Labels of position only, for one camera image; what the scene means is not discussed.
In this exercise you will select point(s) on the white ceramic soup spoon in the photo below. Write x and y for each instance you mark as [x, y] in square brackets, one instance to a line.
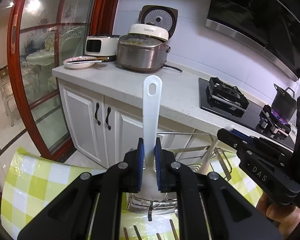
[207, 157]

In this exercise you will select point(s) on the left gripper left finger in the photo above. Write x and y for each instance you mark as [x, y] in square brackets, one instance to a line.
[132, 176]

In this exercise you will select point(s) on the silver rice cooker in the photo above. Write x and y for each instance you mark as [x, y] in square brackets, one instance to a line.
[144, 48]

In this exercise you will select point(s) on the white dining chair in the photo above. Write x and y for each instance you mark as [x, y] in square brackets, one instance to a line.
[6, 96]

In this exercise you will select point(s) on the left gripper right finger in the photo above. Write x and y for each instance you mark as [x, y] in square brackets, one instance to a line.
[166, 167]

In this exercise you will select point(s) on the white plate on counter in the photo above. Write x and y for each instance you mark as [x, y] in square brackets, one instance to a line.
[82, 62]

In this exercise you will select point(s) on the green white checkered tablecloth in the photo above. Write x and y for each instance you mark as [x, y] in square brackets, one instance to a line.
[33, 182]

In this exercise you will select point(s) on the white plastic rice paddle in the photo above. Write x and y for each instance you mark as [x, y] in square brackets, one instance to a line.
[152, 87]

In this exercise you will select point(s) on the person right hand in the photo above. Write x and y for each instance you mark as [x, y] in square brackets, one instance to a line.
[288, 217]

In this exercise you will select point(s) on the white small rice cooker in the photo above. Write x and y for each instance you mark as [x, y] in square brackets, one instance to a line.
[104, 46]

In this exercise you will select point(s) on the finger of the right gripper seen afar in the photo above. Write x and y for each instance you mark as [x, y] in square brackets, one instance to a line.
[234, 138]

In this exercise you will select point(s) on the black cooking pot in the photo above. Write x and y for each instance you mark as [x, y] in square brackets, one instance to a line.
[284, 103]

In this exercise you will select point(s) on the black range hood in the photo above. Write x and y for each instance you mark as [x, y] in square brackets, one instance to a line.
[269, 27]

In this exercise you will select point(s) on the red wooden door frame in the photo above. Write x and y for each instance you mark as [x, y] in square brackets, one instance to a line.
[41, 35]

